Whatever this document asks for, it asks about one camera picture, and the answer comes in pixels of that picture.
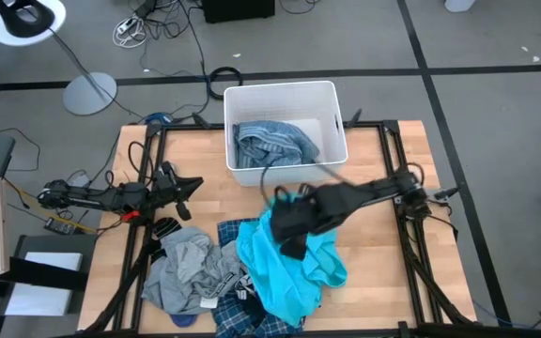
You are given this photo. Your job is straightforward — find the turquoise shirt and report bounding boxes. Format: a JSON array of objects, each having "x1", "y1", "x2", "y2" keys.
[{"x1": 235, "y1": 208, "x2": 348, "y2": 329}]

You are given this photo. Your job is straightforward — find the yellow cable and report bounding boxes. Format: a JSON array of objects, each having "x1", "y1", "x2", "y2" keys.
[{"x1": 4, "y1": 179, "x2": 99, "y2": 235}]

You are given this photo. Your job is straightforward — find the blue striped garment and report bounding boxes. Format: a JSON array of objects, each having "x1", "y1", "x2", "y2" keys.
[{"x1": 232, "y1": 120, "x2": 321, "y2": 170}]

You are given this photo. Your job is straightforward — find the black white printed briefs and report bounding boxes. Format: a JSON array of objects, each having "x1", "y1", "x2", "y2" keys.
[{"x1": 230, "y1": 273, "x2": 267, "y2": 311}]

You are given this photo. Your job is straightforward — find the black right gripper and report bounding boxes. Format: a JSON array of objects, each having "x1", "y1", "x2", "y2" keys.
[{"x1": 269, "y1": 183, "x2": 362, "y2": 262}]

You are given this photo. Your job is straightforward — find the blue plaid shirt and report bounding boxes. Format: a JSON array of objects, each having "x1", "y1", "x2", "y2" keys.
[{"x1": 210, "y1": 217, "x2": 307, "y2": 337}]

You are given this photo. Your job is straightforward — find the white panel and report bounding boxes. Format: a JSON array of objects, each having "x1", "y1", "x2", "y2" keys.
[{"x1": 4, "y1": 252, "x2": 85, "y2": 317}]

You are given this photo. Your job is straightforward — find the black coiled cable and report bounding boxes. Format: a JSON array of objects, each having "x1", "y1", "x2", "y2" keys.
[{"x1": 207, "y1": 66, "x2": 244, "y2": 101}]

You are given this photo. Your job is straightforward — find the grey cotton garment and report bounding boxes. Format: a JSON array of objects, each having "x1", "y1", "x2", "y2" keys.
[{"x1": 140, "y1": 226, "x2": 249, "y2": 316}]

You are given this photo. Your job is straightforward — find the black white-striped sock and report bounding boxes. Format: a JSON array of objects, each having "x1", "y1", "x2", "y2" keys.
[{"x1": 149, "y1": 216, "x2": 184, "y2": 262}]

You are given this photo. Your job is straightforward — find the black side cart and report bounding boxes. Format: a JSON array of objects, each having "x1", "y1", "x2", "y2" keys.
[{"x1": 0, "y1": 233, "x2": 99, "y2": 338}]

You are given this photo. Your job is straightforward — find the black aluminium frame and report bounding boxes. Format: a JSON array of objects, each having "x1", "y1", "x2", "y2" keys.
[{"x1": 80, "y1": 108, "x2": 479, "y2": 338}]

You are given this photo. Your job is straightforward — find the black power adapter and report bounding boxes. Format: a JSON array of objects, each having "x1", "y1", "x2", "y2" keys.
[{"x1": 43, "y1": 216, "x2": 75, "y2": 237}]

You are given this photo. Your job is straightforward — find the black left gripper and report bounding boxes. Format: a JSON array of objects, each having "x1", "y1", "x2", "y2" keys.
[{"x1": 150, "y1": 161, "x2": 205, "y2": 223}]

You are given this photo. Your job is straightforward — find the white perforated plastic basket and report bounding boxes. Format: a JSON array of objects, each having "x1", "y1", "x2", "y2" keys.
[{"x1": 223, "y1": 80, "x2": 349, "y2": 188}]

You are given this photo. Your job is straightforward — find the blue sock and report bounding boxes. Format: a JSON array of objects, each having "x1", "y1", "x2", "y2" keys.
[{"x1": 170, "y1": 313, "x2": 199, "y2": 329}]

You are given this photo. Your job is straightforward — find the black box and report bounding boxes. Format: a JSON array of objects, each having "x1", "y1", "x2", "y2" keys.
[{"x1": 201, "y1": 0, "x2": 276, "y2": 24}]

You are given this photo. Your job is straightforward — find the white power strip with cable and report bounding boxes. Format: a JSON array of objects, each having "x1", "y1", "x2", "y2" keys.
[{"x1": 112, "y1": 15, "x2": 148, "y2": 50}]

